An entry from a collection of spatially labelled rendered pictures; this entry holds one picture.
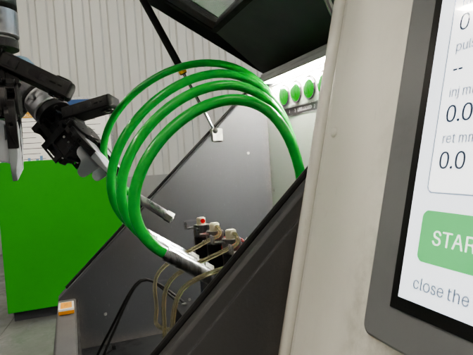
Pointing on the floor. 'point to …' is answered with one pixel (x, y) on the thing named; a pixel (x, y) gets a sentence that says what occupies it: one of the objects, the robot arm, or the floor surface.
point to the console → (346, 181)
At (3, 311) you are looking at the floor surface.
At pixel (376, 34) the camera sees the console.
